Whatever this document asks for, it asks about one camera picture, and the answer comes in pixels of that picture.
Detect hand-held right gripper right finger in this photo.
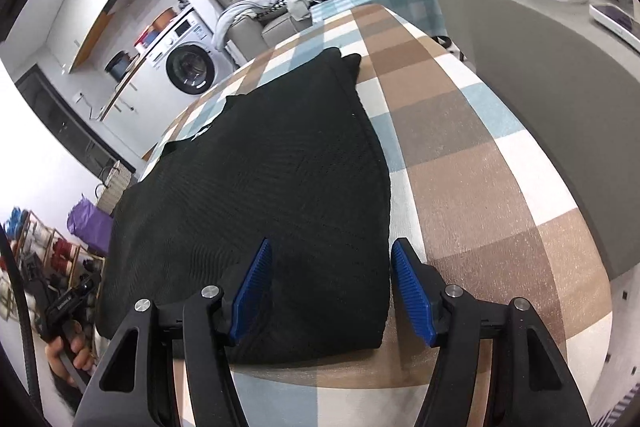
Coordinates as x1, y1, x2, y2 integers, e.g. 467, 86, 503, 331
391, 237, 593, 427

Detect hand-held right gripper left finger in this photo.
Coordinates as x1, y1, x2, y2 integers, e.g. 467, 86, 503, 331
75, 237, 275, 427

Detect black knit sweater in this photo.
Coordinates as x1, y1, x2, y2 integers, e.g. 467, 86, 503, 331
95, 47, 392, 365

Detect person's left hand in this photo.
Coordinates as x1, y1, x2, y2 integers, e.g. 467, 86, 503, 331
45, 319, 97, 375

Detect wooden shoe rack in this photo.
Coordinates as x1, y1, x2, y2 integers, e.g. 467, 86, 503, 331
0, 207, 108, 323

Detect purple bag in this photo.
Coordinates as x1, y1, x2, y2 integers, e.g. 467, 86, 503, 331
67, 198, 115, 258

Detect woven laundry basket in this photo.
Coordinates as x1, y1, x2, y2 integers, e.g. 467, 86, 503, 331
95, 161, 132, 218

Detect brown checked tablecloth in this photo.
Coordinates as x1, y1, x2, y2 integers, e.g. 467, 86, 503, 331
137, 4, 613, 427

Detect dark door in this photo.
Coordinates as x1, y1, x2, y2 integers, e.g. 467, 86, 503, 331
15, 64, 136, 180

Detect white lower cabinets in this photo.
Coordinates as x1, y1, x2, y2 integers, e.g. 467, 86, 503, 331
97, 54, 221, 160

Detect white washing machine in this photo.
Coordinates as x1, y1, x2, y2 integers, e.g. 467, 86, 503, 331
147, 9, 236, 95

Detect long grey counter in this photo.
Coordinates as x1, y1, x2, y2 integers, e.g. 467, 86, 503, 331
457, 0, 640, 280

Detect grey sofa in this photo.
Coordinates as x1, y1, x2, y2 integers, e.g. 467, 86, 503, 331
207, 0, 351, 58

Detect dark cooking pot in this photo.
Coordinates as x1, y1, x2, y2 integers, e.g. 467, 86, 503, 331
104, 51, 130, 82

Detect light blue-grey garment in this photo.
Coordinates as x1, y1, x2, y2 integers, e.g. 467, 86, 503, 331
216, 0, 281, 45

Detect houndstooth cloth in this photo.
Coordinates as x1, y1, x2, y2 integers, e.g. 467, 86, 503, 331
260, 0, 296, 22

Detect flat white device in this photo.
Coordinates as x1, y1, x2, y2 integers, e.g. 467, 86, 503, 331
589, 2, 640, 52

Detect black braided cable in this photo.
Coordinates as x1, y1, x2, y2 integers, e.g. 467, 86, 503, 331
0, 227, 43, 413

